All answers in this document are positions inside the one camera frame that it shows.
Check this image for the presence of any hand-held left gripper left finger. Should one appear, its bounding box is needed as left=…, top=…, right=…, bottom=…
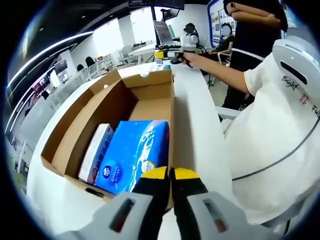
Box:
left=93, top=165, right=171, bottom=240

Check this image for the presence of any black device cable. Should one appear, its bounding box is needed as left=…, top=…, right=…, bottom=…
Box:
left=231, top=124, right=320, bottom=181

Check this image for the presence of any person's right hand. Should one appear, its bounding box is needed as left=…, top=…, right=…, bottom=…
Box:
left=183, top=50, right=201, bottom=69

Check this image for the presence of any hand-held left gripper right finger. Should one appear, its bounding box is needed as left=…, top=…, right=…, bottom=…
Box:
left=171, top=167, right=254, bottom=240

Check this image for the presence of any blue wall poster board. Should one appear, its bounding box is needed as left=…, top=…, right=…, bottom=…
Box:
left=206, top=0, right=239, bottom=50

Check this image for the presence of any hanging dark monitor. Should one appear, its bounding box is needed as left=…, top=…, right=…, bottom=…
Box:
left=128, top=0, right=185, bottom=11

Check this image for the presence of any white desk partition panel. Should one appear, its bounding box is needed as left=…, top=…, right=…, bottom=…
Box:
left=18, top=99, right=64, bottom=151

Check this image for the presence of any white ceiling light strip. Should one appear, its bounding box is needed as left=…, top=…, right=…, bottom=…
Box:
left=6, top=30, right=95, bottom=89

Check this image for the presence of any white chest device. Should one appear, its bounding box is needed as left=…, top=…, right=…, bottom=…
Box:
left=271, top=35, right=320, bottom=89

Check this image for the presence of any blue tissue pack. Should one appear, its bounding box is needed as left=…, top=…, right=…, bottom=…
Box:
left=93, top=119, right=171, bottom=196

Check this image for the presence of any small white carton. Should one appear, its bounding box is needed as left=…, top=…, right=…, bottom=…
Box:
left=77, top=122, right=116, bottom=184

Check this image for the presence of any brown cardboard shoe box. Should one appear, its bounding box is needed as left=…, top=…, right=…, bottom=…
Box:
left=40, top=68, right=176, bottom=201

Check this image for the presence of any monitor on stand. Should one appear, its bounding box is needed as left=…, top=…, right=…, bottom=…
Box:
left=152, top=20, right=174, bottom=45

